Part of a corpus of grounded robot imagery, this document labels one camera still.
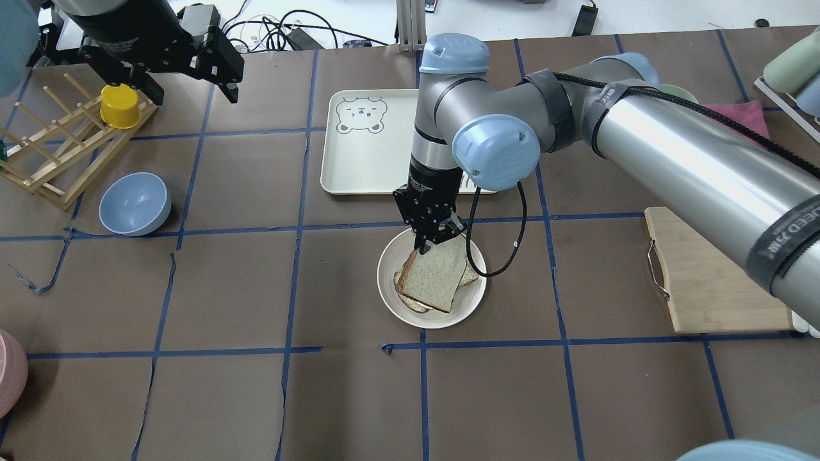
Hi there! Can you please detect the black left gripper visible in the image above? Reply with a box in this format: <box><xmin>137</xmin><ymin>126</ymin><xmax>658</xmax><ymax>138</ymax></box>
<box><xmin>53</xmin><ymin>1</ymin><xmax>244</xmax><ymax>107</ymax></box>

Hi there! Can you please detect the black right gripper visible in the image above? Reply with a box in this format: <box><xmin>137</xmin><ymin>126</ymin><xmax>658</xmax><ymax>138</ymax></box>
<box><xmin>393</xmin><ymin>184</ymin><xmax>466</xmax><ymax>255</ymax></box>

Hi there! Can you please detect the white bread slice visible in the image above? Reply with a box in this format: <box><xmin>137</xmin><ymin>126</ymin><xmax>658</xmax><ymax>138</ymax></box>
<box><xmin>395</xmin><ymin>236</ymin><xmax>468</xmax><ymax>313</ymax></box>

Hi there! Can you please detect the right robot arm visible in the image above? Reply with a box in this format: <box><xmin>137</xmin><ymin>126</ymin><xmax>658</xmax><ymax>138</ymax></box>
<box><xmin>393</xmin><ymin>34</ymin><xmax>818</xmax><ymax>322</ymax></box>

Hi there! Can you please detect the bread slice on plate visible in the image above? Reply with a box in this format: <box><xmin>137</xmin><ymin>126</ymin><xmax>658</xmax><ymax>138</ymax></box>
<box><xmin>393</xmin><ymin>259</ymin><xmax>478</xmax><ymax>313</ymax></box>

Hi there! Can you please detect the white round plate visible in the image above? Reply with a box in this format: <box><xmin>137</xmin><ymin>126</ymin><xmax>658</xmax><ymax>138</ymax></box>
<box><xmin>377</xmin><ymin>229</ymin><xmax>488</xmax><ymax>329</ymax></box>

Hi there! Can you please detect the yellow mug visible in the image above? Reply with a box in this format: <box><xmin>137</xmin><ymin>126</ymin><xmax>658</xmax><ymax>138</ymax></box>
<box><xmin>100</xmin><ymin>85</ymin><xmax>141</xmax><ymax>129</ymax></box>

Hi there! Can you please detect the cream bear tray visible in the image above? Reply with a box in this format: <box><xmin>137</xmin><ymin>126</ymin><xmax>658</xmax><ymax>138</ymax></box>
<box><xmin>320</xmin><ymin>88</ymin><xmax>500</xmax><ymax>195</ymax></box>

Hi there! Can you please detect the blue bowl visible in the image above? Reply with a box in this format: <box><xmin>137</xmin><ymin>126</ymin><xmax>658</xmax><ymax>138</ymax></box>
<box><xmin>99</xmin><ymin>172</ymin><xmax>172</xmax><ymax>237</ymax></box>

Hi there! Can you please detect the wooden dish rack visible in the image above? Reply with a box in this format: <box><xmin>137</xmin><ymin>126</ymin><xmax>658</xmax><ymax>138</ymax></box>
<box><xmin>2</xmin><ymin>73</ymin><xmax>158</xmax><ymax>212</ymax></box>

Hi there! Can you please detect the small power brick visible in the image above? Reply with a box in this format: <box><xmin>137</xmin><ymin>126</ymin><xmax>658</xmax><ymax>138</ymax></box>
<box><xmin>571</xmin><ymin>3</ymin><xmax>598</xmax><ymax>36</ymax></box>

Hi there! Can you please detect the light green bowl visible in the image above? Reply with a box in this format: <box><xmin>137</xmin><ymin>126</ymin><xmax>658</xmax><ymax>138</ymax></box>
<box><xmin>659</xmin><ymin>84</ymin><xmax>699</xmax><ymax>104</ymax></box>

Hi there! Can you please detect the wooden cutting board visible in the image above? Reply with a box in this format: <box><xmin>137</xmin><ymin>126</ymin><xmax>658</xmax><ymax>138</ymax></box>
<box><xmin>644</xmin><ymin>207</ymin><xmax>810</xmax><ymax>334</ymax></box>

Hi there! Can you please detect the pink bowl with ice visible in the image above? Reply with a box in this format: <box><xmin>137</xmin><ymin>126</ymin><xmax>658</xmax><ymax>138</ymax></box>
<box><xmin>1</xmin><ymin>330</ymin><xmax>28</xmax><ymax>418</ymax></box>

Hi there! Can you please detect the pink cloth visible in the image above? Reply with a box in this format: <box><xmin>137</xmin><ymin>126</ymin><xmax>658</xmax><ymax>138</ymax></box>
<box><xmin>705</xmin><ymin>100</ymin><xmax>770</xmax><ymax>140</ymax></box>

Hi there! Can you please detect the blue cup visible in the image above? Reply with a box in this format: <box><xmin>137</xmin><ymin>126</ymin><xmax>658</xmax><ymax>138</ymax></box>
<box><xmin>796</xmin><ymin>74</ymin><xmax>820</xmax><ymax>117</ymax></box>

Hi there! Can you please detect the green cup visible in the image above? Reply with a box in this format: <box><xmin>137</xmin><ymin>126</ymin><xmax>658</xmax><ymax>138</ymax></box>
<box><xmin>762</xmin><ymin>28</ymin><xmax>819</xmax><ymax>93</ymax></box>

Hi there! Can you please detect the aluminium frame post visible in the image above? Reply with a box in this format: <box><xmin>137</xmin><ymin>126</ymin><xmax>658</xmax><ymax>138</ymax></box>
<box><xmin>395</xmin><ymin>0</ymin><xmax>427</xmax><ymax>53</ymax></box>

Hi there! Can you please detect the white wire cup rack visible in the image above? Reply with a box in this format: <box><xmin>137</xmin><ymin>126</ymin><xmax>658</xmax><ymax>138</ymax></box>
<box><xmin>755</xmin><ymin>76</ymin><xmax>819</xmax><ymax>143</ymax></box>

